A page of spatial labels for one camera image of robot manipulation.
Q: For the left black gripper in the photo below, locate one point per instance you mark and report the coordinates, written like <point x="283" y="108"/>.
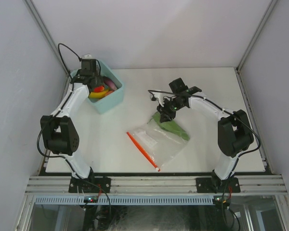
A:
<point x="99" y="80"/>

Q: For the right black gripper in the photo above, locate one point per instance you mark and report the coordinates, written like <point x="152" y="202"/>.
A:
<point x="165" y="115"/>

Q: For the green fake leaf vegetable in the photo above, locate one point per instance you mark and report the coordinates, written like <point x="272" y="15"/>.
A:
<point x="169" y="126"/>

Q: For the red yellow fake pear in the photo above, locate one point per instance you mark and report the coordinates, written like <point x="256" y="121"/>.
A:
<point x="99" y="89"/>

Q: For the yellow fake banana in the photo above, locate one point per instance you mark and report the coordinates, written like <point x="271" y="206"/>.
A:
<point x="98" y="95"/>

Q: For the long purple fake eggplant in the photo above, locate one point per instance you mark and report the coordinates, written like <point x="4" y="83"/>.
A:
<point x="110" y="83"/>

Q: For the small orange fake carrot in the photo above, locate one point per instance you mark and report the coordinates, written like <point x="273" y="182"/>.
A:
<point x="109" y="92"/>

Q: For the clear zip top bag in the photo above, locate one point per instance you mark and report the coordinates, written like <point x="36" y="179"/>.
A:
<point x="156" y="145"/>

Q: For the teal plastic bin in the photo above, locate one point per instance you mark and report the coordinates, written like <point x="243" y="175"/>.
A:
<point x="110" y="96"/>

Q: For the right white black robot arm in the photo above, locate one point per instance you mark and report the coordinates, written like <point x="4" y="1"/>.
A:
<point x="234" y="134"/>

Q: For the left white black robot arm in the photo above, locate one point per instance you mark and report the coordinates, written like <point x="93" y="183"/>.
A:
<point x="58" y="131"/>

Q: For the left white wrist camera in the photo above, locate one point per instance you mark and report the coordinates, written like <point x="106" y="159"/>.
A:
<point x="87" y="57"/>

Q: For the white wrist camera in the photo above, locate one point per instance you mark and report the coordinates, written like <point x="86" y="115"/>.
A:
<point x="157" y="97"/>
<point x="87" y="57"/>

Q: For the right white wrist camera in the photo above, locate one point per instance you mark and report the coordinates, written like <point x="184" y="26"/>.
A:
<point x="157" y="97"/>

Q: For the left aluminium frame post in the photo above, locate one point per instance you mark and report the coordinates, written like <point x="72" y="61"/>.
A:
<point x="43" y="29"/>

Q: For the aluminium frame post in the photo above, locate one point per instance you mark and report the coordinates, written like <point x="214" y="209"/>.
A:
<point x="43" y="29"/>
<point x="268" y="12"/>

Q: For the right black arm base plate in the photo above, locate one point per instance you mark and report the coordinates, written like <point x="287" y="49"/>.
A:
<point x="211" y="185"/>

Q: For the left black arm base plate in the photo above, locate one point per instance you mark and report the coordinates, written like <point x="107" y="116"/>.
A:
<point x="99" y="184"/>

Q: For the aluminium mounting rail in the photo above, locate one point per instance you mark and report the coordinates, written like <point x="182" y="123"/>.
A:
<point x="249" y="185"/>

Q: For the blue slotted cable duct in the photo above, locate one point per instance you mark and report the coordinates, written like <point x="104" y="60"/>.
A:
<point x="126" y="200"/>

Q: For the right aluminium frame post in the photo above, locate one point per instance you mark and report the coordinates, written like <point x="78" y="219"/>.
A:
<point x="268" y="12"/>

